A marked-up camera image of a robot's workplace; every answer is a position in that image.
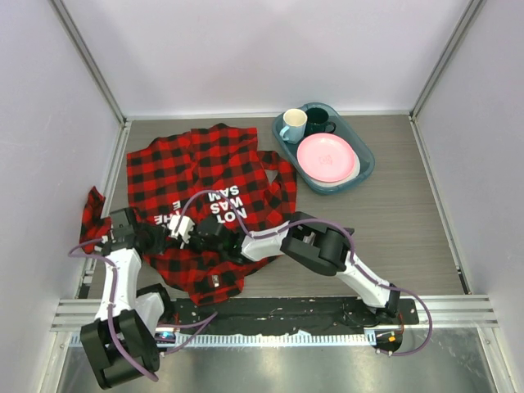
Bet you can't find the red black plaid shirt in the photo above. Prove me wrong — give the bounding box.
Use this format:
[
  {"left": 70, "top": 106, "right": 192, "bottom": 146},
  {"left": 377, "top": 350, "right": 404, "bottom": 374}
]
[{"left": 78, "top": 123, "right": 298, "bottom": 306}]

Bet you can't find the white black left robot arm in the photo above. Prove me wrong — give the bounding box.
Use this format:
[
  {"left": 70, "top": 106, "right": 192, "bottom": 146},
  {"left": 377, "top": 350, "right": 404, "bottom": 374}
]
[{"left": 80, "top": 207, "right": 174, "bottom": 390}]

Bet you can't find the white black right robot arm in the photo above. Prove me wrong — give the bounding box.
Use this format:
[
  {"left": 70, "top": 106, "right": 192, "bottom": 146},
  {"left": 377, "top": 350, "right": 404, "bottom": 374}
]
[{"left": 188, "top": 212, "right": 400, "bottom": 323}]

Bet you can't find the pink plate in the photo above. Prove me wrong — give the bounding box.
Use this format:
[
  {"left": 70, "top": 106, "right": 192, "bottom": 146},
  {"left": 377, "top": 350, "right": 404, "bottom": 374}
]
[{"left": 296, "top": 133, "right": 356, "bottom": 183}]

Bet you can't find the light blue mug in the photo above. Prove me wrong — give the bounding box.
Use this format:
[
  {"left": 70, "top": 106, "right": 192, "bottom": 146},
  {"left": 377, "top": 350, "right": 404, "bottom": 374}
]
[{"left": 279, "top": 108, "right": 308, "bottom": 144}]

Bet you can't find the dark green mug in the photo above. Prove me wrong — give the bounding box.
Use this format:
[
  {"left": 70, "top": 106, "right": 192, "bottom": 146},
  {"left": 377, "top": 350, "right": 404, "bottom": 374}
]
[{"left": 305, "top": 107, "right": 337, "bottom": 136}]

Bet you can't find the white plate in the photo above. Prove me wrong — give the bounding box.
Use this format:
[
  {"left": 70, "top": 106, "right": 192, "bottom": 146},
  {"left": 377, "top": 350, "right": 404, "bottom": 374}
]
[{"left": 311, "top": 154, "right": 361, "bottom": 187}]

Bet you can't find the teal plastic tray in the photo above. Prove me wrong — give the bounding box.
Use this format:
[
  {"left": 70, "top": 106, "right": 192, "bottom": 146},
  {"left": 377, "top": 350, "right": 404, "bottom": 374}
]
[{"left": 272, "top": 102, "right": 375, "bottom": 195}]

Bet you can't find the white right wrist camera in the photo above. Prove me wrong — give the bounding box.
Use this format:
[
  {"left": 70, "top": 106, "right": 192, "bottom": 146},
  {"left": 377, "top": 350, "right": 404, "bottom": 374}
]
[{"left": 168, "top": 215, "right": 195, "bottom": 248}]

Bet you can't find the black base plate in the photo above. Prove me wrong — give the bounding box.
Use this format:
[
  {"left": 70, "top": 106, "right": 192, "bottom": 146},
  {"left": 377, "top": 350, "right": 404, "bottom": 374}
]
[{"left": 172, "top": 296, "right": 419, "bottom": 336}]

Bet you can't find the white slotted cable duct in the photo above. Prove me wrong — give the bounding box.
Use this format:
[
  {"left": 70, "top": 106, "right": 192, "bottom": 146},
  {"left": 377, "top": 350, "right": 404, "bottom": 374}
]
[{"left": 69, "top": 332, "right": 377, "bottom": 349}]

